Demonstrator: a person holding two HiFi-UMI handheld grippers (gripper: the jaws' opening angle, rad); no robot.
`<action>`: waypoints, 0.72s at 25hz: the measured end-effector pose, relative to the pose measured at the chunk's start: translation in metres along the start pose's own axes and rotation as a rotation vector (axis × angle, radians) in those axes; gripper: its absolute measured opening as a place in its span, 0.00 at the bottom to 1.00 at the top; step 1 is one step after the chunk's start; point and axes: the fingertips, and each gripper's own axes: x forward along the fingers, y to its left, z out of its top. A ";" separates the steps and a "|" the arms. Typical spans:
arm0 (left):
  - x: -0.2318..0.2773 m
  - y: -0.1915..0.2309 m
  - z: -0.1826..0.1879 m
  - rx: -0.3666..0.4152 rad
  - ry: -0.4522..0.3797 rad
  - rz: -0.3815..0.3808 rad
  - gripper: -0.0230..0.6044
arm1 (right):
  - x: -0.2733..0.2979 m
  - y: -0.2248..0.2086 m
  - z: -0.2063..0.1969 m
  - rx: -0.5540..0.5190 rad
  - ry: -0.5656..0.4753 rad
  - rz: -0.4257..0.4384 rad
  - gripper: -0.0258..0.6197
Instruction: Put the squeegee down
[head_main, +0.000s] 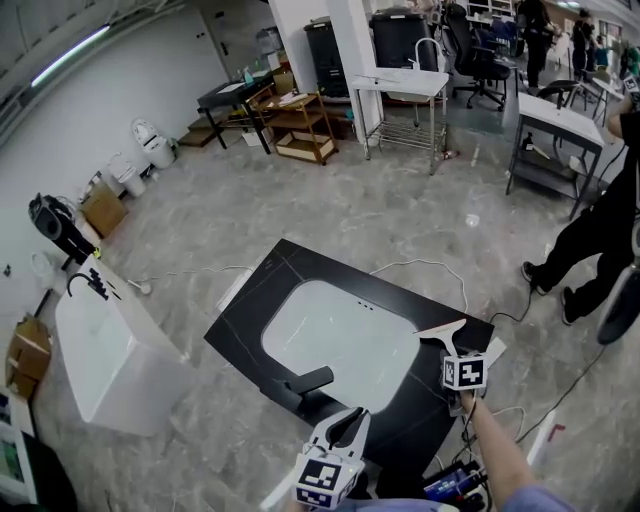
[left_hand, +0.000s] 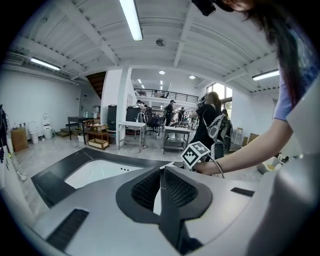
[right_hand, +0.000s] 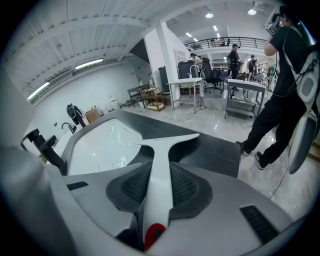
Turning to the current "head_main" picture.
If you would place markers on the white freestanding tub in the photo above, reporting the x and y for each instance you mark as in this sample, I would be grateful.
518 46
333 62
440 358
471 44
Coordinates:
110 360

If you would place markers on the person's lavender shirt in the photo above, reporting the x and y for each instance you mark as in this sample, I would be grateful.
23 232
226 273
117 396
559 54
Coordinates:
535 500

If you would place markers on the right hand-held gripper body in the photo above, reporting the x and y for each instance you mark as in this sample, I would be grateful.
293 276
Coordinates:
462 372

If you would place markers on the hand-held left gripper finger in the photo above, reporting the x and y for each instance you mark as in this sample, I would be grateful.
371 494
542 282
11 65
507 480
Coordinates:
330 430
361 435

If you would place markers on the black bin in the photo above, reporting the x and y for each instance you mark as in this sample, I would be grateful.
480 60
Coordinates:
400 40

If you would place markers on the white sink on steel stand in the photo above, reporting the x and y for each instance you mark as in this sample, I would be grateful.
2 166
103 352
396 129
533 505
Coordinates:
400 81

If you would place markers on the wooden shelf cart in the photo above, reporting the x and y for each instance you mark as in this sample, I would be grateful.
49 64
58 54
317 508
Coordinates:
300 122

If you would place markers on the long tube light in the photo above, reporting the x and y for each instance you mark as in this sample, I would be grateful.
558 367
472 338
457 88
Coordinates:
70 55

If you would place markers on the white display board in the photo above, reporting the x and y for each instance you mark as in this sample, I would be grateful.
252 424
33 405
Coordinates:
12 450

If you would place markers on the white toilet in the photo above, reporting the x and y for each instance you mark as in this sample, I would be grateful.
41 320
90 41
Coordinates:
155 147
129 177

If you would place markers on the white storage box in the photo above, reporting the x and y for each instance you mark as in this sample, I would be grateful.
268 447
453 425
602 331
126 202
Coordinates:
252 139

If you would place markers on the white power strip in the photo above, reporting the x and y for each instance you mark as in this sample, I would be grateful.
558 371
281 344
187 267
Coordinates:
495 352

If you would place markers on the white arched faucet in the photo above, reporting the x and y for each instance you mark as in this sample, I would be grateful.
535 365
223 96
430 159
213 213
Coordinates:
425 42

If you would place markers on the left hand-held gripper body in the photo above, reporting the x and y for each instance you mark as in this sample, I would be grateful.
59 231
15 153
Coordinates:
327 477

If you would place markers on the person's right forearm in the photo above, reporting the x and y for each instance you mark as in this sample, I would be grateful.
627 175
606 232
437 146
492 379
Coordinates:
492 440

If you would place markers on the wooden steps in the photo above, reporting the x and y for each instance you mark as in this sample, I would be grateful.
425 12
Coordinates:
197 134

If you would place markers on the slim black tub faucet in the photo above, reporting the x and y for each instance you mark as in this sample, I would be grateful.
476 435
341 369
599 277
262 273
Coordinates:
95 280

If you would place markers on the black backpack on stand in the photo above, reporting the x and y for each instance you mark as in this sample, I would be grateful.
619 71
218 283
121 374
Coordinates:
60 225

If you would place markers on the black table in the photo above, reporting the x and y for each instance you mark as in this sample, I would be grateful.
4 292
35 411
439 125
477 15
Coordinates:
250 320

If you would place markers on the open cardboard boxes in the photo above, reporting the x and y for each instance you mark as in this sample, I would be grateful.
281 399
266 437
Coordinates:
27 355

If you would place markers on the black office chair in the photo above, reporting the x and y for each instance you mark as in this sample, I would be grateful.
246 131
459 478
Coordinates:
475 55

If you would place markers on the grey frame sink table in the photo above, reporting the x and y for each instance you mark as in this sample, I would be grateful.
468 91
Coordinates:
560 120

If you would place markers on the black desk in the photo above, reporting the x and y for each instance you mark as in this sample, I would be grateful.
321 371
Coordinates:
225 92

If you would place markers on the small cardboard box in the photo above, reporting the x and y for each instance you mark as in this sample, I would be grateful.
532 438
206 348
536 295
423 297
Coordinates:
284 82

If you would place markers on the black cloth cover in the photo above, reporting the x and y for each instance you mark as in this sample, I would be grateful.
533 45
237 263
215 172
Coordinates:
50 480

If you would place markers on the tall black cabinet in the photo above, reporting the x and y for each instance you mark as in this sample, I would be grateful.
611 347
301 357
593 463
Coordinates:
325 55

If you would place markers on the black device with blue screen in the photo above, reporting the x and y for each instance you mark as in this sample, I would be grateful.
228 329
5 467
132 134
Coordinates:
450 485

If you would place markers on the white sink basin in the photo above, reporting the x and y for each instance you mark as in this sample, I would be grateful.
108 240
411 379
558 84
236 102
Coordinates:
340 340

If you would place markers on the grey water dispenser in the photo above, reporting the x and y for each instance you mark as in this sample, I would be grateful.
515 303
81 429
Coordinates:
268 45

